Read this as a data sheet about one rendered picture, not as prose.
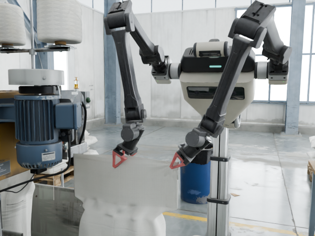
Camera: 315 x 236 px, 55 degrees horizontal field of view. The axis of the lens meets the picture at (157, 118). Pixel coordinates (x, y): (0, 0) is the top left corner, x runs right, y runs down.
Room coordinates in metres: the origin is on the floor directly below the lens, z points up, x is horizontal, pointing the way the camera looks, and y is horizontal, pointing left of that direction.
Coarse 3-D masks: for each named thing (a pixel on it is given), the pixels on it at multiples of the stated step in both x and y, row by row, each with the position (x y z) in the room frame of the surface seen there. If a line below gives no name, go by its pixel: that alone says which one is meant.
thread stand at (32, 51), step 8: (32, 16) 1.22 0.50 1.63; (32, 24) 1.22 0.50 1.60; (32, 32) 1.22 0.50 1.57; (32, 40) 1.22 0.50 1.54; (0, 48) 1.21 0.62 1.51; (8, 48) 1.22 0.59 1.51; (16, 48) 1.24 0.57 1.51; (32, 48) 1.22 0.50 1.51; (40, 48) 1.21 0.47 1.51; (48, 48) 1.20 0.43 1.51; (56, 48) 1.18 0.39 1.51; (64, 48) 1.17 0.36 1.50; (72, 48) 1.19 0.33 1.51; (32, 56) 1.22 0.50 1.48; (32, 64) 1.22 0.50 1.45
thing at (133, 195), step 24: (96, 168) 1.30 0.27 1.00; (120, 168) 1.25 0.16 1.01; (144, 168) 1.23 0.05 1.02; (168, 168) 1.22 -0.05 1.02; (96, 192) 1.30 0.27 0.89; (120, 192) 1.25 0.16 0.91; (144, 192) 1.23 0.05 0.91; (168, 192) 1.22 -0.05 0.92; (96, 216) 1.25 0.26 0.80; (120, 216) 1.22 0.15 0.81; (144, 216) 1.20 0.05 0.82
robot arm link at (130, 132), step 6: (144, 114) 1.24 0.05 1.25; (126, 120) 1.26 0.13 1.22; (138, 120) 1.27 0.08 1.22; (144, 120) 1.25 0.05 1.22; (126, 126) 1.17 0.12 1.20; (132, 126) 1.19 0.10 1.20; (126, 132) 1.17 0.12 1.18; (132, 132) 1.17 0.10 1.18; (138, 132) 1.21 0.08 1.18; (126, 138) 1.17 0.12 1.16; (132, 138) 1.17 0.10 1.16
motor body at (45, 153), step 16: (16, 96) 0.98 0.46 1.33; (32, 96) 0.97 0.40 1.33; (48, 96) 0.99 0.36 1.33; (16, 112) 0.99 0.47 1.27; (32, 112) 0.98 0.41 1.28; (48, 112) 0.99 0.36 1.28; (16, 128) 0.99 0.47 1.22; (32, 128) 0.98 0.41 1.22; (48, 128) 0.99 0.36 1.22; (16, 144) 1.00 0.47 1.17; (32, 144) 0.98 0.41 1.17; (48, 144) 0.99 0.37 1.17; (32, 160) 0.97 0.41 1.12; (48, 160) 0.98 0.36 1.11
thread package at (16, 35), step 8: (0, 8) 1.20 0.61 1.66; (8, 8) 1.22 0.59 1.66; (16, 8) 1.24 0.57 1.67; (0, 16) 1.20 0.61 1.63; (8, 16) 1.21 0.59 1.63; (16, 16) 1.24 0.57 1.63; (0, 24) 1.20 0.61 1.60; (8, 24) 1.21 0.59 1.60; (16, 24) 1.23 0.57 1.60; (0, 32) 1.20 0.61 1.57; (8, 32) 1.21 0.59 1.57; (16, 32) 1.23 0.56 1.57; (24, 32) 1.28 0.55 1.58; (0, 40) 1.20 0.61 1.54; (8, 40) 1.21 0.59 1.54; (16, 40) 1.22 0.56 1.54; (24, 40) 1.27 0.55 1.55
